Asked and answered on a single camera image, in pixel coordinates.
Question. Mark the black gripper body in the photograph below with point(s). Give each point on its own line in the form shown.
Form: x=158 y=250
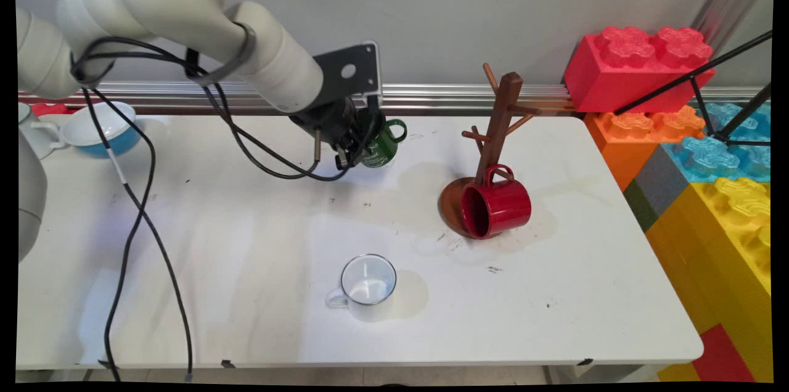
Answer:
x=330 y=121

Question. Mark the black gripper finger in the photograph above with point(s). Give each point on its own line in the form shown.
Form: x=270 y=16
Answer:
x=350 y=151
x=370 y=124

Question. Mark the green enamel mug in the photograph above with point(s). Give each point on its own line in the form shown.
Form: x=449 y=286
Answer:
x=385 y=148

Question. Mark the brown wooden mug tree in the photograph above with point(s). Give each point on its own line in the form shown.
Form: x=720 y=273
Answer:
x=502 y=114

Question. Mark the white enamel mug dark rim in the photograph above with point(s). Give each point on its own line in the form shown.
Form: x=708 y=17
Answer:
x=370 y=302

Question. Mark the red enamel mug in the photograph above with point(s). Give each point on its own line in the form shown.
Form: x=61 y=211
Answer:
x=508 y=207

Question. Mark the blue bowl white inside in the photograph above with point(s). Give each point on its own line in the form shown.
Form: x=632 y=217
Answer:
x=117 y=142

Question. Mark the big red toy block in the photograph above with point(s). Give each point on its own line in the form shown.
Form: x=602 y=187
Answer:
x=604 y=84

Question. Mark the big orange toy block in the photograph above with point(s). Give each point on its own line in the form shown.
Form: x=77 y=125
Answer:
x=616 y=151

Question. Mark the small red object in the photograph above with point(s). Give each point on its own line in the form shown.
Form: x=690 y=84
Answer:
x=49 y=110

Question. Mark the big green toy block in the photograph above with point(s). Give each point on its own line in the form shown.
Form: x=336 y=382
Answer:
x=640 y=207

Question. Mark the plain white mug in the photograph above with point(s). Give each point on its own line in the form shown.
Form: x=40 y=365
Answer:
x=37 y=136

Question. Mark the big grey toy block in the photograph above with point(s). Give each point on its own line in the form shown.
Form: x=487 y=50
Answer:
x=659 y=179

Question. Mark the black tripod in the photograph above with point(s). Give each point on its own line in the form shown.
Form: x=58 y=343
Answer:
x=703 y=111

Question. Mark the big light blue toy block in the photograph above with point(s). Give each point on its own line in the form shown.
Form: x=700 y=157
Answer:
x=709 y=158

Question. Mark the big yellow toy block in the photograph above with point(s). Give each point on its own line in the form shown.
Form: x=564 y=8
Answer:
x=715 y=256

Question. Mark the flat red toy block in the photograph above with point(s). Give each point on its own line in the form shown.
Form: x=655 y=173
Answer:
x=721 y=355

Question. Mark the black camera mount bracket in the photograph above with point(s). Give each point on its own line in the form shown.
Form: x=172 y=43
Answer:
x=336 y=81

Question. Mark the horizontal aluminium rail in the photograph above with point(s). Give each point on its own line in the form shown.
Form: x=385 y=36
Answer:
x=431 y=96

